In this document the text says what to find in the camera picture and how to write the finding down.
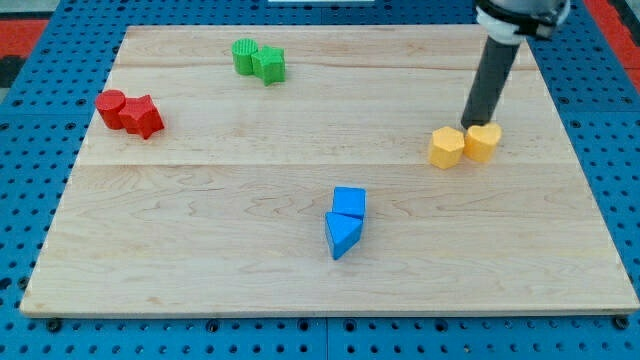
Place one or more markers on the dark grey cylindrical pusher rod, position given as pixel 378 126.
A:
pixel 493 70

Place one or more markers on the yellow hexagon block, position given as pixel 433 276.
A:
pixel 445 147

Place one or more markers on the yellow heart block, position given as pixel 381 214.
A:
pixel 481 142

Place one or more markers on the blue cube block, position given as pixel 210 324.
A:
pixel 349 201

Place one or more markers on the light wooden board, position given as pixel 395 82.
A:
pixel 222 213

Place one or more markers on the green star block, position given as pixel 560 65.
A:
pixel 269 64

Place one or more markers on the blue triangle block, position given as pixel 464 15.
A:
pixel 342 233

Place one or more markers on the green cylinder block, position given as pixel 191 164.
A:
pixel 242 51

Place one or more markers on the red star block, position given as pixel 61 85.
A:
pixel 140 116

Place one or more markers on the red cylinder block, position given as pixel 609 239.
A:
pixel 109 103

